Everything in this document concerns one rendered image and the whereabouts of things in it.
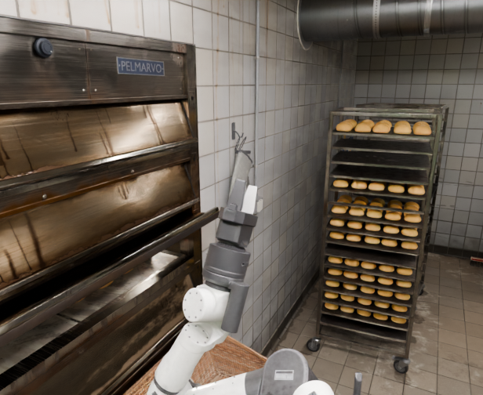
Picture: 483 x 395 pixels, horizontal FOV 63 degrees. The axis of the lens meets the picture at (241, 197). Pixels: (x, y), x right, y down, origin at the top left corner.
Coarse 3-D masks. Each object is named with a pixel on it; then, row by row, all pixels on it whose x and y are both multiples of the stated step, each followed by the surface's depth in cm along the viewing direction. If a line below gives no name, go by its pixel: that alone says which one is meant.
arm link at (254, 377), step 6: (252, 372) 82; (258, 372) 81; (312, 372) 79; (246, 378) 81; (252, 378) 80; (258, 378) 80; (312, 378) 78; (246, 384) 80; (252, 384) 79; (258, 384) 79; (246, 390) 79; (252, 390) 78; (258, 390) 78
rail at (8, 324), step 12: (204, 216) 158; (180, 228) 144; (156, 240) 132; (132, 252) 123; (144, 252) 126; (120, 264) 117; (96, 276) 109; (72, 288) 102; (48, 300) 96; (60, 300) 99; (24, 312) 91; (36, 312) 93; (0, 324) 86; (12, 324) 87
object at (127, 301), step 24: (168, 264) 173; (192, 264) 181; (144, 288) 153; (96, 312) 137; (120, 312) 141; (72, 336) 124; (24, 360) 114; (48, 360) 115; (0, 384) 104; (24, 384) 109
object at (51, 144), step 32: (0, 128) 96; (32, 128) 103; (64, 128) 112; (96, 128) 122; (128, 128) 133; (160, 128) 148; (0, 160) 94; (32, 160) 101; (64, 160) 109; (96, 160) 116
